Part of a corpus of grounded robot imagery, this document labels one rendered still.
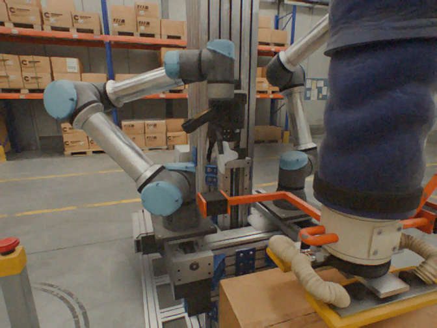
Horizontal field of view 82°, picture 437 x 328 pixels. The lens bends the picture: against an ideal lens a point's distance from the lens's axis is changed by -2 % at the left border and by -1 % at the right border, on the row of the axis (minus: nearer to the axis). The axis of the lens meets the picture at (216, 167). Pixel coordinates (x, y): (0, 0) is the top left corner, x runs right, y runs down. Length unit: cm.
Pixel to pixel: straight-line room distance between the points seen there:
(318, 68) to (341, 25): 1084
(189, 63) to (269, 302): 70
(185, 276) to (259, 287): 24
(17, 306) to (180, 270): 60
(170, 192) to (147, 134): 678
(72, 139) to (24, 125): 189
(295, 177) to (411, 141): 59
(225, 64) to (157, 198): 43
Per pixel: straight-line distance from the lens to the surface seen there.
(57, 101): 90
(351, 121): 58
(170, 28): 779
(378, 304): 70
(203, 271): 93
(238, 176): 111
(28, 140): 926
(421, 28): 59
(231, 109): 74
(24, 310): 123
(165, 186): 77
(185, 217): 95
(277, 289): 87
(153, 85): 91
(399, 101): 58
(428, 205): 97
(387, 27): 58
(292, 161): 110
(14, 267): 113
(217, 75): 71
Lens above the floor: 150
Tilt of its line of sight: 15 degrees down
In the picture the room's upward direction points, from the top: straight up
